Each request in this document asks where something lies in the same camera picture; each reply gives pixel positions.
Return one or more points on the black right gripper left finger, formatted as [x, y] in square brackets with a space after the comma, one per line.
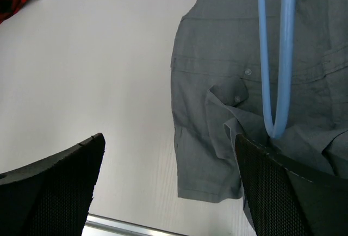
[52, 196]

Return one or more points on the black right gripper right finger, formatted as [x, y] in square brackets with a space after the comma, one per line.
[286, 197]

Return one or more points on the light blue wire hanger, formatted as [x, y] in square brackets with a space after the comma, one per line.
[276, 127]

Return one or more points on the grey button-up shirt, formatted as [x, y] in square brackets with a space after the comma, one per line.
[216, 93]

